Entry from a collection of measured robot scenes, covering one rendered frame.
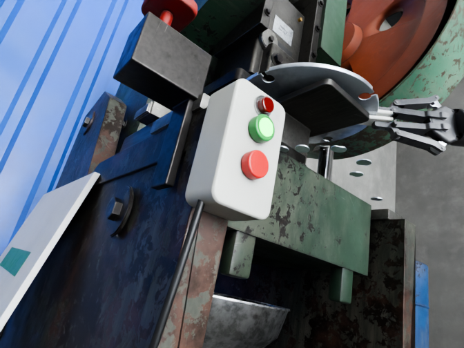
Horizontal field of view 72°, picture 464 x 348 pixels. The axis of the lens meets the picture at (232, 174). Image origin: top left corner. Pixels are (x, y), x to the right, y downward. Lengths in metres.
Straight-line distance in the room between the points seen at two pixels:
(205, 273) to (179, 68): 0.24
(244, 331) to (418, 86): 0.77
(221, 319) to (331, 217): 0.26
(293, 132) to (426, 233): 3.51
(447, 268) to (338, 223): 3.36
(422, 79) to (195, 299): 0.85
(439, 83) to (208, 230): 0.86
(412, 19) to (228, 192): 1.01
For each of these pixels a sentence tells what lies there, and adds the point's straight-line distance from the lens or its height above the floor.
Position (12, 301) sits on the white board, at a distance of 0.67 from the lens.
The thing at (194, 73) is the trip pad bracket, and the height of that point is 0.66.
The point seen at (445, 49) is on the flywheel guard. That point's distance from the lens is 1.05.
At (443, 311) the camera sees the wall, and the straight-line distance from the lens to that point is 3.94.
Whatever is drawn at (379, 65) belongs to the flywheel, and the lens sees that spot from 1.17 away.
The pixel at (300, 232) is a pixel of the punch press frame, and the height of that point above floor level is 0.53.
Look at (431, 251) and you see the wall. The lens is 4.04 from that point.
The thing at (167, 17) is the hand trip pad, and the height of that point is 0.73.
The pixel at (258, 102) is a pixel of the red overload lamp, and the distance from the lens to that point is 0.34.
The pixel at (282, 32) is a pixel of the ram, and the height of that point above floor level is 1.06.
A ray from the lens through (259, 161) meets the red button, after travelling 0.31.
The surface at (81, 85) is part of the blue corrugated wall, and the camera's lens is 1.87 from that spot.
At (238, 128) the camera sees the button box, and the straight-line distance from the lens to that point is 0.32.
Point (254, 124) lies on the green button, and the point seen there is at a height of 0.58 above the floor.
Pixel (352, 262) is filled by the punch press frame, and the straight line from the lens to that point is 0.67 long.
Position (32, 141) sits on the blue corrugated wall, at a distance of 1.76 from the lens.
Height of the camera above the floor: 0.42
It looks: 19 degrees up
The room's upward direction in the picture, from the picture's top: 12 degrees clockwise
